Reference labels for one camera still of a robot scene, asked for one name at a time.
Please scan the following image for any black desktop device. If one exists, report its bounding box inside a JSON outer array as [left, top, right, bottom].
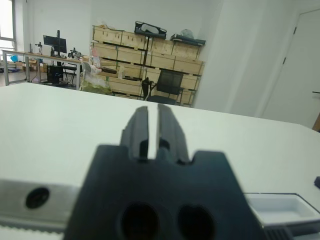
[[68, 47, 82, 60]]

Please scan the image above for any window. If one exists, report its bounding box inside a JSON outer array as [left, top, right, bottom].
[[0, 0, 17, 51]]

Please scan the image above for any white door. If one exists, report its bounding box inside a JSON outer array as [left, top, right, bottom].
[[261, 8, 320, 131]]

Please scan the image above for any black box base white insert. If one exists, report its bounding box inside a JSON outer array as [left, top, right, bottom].
[[246, 191, 320, 226]]

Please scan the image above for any black computer monitor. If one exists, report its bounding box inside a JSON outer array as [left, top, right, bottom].
[[42, 29, 68, 58]]

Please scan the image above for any black mesh office chair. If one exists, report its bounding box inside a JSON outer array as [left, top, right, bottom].
[[146, 69, 186, 106]]

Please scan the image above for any black computer tower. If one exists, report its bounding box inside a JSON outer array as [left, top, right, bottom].
[[46, 64, 63, 85]]

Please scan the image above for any black upright floor object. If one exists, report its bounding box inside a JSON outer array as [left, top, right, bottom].
[[141, 76, 154, 101]]

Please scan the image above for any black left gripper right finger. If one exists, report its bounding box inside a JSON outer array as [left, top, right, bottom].
[[156, 103, 190, 165]]

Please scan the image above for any pink and white bag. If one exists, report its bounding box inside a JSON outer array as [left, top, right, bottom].
[[90, 47, 103, 70]]

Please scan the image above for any low wooden crate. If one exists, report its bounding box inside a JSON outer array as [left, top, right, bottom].
[[112, 91, 142, 100]]

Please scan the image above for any black flat tray case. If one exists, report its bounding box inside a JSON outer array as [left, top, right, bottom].
[[170, 33, 207, 46]]

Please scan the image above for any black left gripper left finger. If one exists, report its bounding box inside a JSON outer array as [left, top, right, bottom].
[[120, 105, 149, 161]]

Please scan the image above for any white-legged wooden desk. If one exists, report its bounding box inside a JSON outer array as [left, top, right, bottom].
[[1, 49, 83, 91]]

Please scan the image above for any green sack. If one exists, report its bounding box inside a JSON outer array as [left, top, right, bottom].
[[79, 74, 113, 95]]

